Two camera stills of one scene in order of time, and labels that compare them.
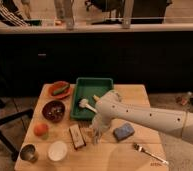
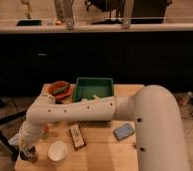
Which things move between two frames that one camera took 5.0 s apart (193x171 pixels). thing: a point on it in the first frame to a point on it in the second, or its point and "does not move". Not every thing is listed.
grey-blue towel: (97, 132) to (15, 139)
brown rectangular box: (77, 137) does not move
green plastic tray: (86, 88) does not move
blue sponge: (123, 132) does not move
